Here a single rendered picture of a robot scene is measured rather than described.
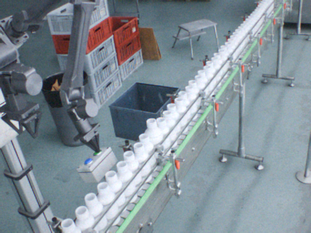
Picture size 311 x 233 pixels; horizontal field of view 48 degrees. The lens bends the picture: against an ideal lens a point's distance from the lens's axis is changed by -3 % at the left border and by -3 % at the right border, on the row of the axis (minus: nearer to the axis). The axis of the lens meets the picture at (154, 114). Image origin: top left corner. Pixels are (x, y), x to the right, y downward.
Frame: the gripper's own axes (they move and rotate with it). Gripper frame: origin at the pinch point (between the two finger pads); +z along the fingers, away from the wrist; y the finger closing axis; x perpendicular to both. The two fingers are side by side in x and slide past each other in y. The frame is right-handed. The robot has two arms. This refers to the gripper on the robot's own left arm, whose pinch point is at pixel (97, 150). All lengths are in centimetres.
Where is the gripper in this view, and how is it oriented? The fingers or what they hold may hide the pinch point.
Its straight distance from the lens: 139.9
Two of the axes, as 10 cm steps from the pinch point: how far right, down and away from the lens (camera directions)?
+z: 4.2, 8.5, 3.1
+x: -7.8, 1.6, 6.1
